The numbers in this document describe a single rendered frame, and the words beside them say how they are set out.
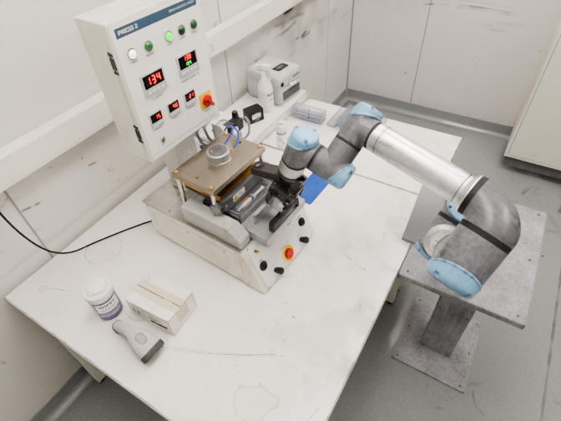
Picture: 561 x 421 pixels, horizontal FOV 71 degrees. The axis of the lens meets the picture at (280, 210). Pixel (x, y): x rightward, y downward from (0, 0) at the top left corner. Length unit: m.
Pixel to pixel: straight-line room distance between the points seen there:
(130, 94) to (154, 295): 0.62
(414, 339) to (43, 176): 1.79
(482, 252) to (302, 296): 0.66
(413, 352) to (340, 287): 0.85
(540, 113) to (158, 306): 2.61
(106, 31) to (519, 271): 1.47
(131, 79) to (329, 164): 0.58
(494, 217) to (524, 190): 2.30
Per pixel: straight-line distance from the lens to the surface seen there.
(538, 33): 3.36
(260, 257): 1.33
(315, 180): 1.76
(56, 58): 1.56
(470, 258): 0.91
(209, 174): 1.27
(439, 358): 2.18
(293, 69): 2.22
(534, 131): 3.17
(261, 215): 1.29
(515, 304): 1.52
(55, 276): 1.68
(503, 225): 0.92
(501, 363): 2.29
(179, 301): 1.31
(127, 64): 1.17
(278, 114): 2.14
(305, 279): 1.41
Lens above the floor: 1.90
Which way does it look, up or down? 45 degrees down
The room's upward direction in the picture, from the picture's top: 4 degrees counter-clockwise
